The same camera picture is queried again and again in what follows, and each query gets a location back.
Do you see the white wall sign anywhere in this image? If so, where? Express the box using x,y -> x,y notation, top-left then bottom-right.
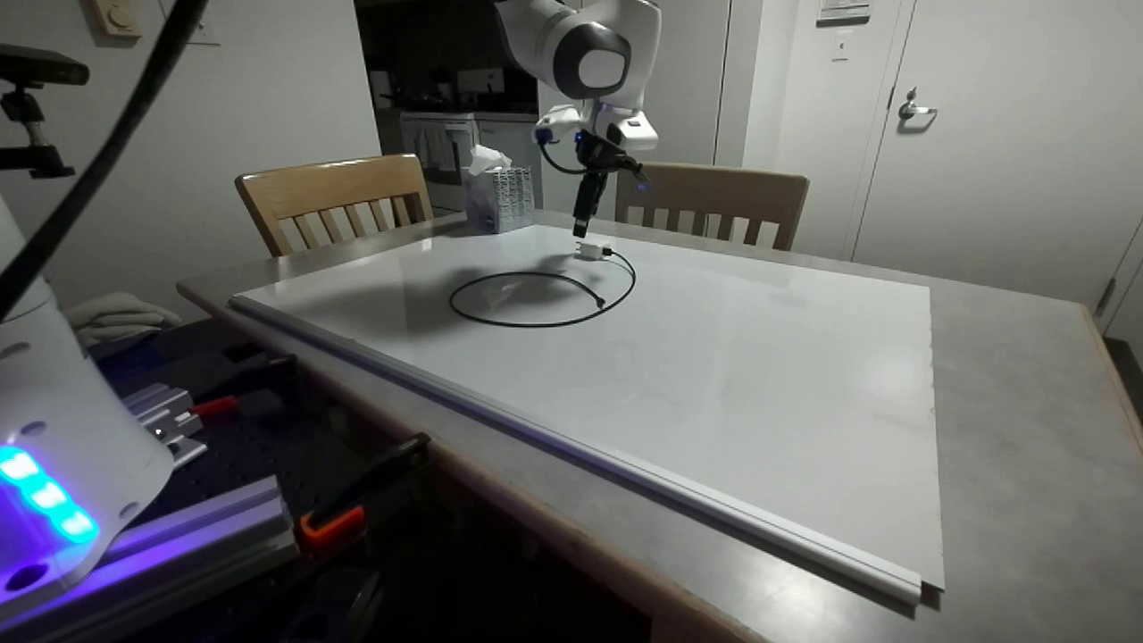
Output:
814,0 -> 876,30

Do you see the silver metal bracket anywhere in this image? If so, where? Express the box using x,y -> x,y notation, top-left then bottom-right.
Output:
122,384 -> 209,471

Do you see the metal lever door handle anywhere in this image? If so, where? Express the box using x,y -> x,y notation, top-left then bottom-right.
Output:
892,86 -> 945,135

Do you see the orange-handled black clamp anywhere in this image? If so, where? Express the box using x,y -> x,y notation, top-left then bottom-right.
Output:
293,434 -> 436,557
192,354 -> 297,423

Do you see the white kitchen cabinet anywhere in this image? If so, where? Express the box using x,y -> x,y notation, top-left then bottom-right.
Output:
392,106 -> 484,186

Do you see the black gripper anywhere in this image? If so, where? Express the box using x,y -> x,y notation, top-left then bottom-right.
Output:
568,124 -> 624,241

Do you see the black charger cable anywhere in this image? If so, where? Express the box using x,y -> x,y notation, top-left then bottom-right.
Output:
447,243 -> 641,332

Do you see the black camera on mount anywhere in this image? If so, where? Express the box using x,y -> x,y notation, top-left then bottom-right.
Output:
0,42 -> 93,181

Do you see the thick black robot hose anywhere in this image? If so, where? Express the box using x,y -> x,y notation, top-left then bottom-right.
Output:
0,0 -> 210,322

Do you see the white whiteboard with aluminium frame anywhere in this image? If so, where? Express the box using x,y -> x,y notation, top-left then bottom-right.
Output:
229,217 -> 952,611

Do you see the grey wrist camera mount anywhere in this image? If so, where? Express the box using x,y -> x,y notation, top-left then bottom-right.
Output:
532,99 -> 663,159

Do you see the beige round wall thermostat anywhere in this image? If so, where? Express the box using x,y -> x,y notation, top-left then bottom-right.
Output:
80,0 -> 146,47

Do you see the wooden slat-back chair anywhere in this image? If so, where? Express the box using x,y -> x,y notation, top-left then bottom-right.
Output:
233,152 -> 436,266
610,160 -> 814,254

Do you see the white door with lever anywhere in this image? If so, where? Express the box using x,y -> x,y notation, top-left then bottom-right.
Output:
849,0 -> 1143,314

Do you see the blue-grey tissue box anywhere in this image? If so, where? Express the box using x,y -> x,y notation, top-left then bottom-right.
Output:
463,160 -> 540,241

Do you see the white cloth bundle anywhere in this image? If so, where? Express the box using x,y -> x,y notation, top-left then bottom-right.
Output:
64,291 -> 186,354

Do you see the thin black gripper wire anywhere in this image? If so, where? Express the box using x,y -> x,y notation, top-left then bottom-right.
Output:
532,123 -> 591,178

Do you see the white tissue sheet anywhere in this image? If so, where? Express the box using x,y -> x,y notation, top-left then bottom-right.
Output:
465,140 -> 520,181

